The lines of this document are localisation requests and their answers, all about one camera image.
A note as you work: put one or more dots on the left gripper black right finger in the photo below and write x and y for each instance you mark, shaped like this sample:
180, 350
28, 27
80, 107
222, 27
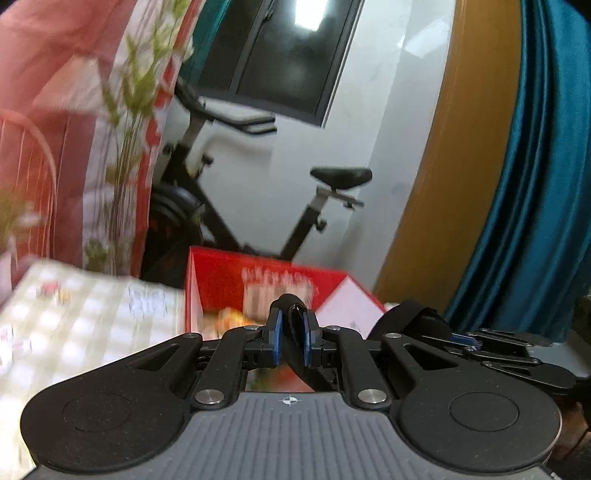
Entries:
337, 359

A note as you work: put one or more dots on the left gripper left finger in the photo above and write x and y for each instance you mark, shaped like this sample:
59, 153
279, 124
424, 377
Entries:
230, 358

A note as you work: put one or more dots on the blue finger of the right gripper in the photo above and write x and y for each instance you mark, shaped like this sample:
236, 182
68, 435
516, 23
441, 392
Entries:
517, 344
546, 376

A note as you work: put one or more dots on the red strawberry cardboard box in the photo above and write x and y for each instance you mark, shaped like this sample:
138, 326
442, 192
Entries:
224, 290

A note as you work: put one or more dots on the teal curtain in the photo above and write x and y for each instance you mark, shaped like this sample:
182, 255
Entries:
532, 260

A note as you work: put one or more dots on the brown wooden door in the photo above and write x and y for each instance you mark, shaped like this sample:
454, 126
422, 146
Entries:
463, 159

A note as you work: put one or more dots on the black exercise bike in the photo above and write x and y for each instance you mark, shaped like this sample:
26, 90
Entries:
232, 183

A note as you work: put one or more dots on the green plaid bunny tablecloth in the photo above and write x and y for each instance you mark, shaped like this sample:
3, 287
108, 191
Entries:
61, 321

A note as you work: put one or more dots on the dark window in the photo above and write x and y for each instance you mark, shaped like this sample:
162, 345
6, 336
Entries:
283, 57

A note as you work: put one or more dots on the pink printed backdrop cloth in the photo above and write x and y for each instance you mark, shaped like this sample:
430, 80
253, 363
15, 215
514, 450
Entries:
85, 90

